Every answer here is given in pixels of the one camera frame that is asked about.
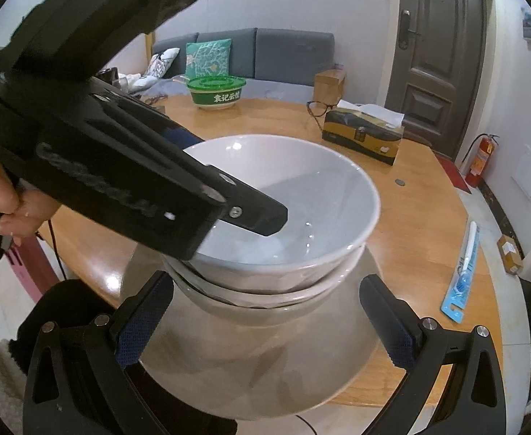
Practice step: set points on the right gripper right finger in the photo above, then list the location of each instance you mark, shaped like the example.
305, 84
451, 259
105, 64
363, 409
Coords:
472, 401

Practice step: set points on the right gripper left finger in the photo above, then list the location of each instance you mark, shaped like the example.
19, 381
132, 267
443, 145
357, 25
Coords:
77, 382

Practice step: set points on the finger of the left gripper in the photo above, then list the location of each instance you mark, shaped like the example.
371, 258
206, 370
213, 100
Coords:
181, 137
246, 207

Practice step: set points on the deep white bowl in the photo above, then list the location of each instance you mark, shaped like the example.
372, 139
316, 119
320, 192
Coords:
333, 207

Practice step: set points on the wide white shallow bowl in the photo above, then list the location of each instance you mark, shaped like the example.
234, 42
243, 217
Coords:
324, 286

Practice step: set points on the cream bowl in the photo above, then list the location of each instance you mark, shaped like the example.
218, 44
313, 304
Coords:
261, 317

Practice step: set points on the person's left hand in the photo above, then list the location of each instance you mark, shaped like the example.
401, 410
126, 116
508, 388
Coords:
23, 213

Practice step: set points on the green lidded bowl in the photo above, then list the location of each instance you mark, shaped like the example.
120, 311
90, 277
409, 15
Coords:
216, 92

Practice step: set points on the white patterned cushion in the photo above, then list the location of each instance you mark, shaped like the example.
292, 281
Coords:
161, 62

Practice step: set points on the blue packaged toothbrush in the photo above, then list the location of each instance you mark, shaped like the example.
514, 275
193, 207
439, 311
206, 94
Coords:
456, 298

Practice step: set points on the teal patterned cushion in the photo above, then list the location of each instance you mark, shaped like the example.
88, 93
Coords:
209, 58

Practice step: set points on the grey sofa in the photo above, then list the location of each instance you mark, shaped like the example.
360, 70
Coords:
278, 64

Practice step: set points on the tortoiseshell eyeglasses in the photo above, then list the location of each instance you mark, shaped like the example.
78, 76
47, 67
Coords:
317, 110

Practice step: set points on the white oval plate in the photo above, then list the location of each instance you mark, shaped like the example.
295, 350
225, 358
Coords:
250, 373

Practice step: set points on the small cardboard box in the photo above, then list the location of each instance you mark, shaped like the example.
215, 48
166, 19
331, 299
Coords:
510, 255

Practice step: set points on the tissue box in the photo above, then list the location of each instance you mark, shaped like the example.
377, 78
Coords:
369, 129

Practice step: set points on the red door mat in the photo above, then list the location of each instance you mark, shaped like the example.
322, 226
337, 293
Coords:
453, 173

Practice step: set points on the red fire extinguisher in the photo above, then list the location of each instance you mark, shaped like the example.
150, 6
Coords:
477, 157

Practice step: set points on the dark entrance door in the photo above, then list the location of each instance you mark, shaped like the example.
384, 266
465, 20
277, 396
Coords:
439, 49

